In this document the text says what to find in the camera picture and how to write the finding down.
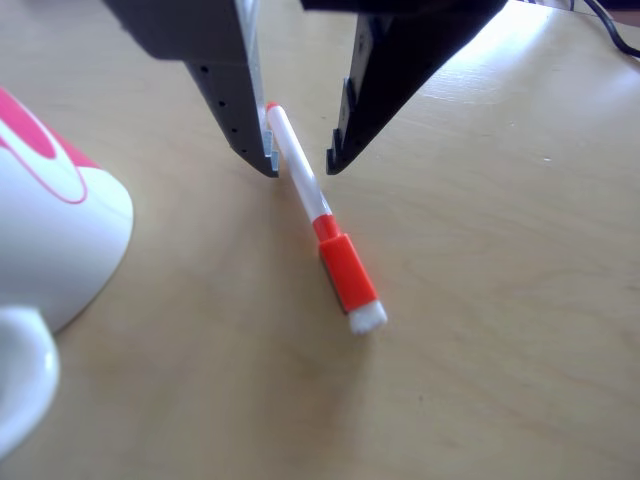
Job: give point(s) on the white mug with pink heart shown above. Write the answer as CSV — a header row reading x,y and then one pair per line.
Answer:
x,y
45,235

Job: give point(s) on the white marker with red cap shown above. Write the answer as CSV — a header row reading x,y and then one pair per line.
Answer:
x,y
345,270

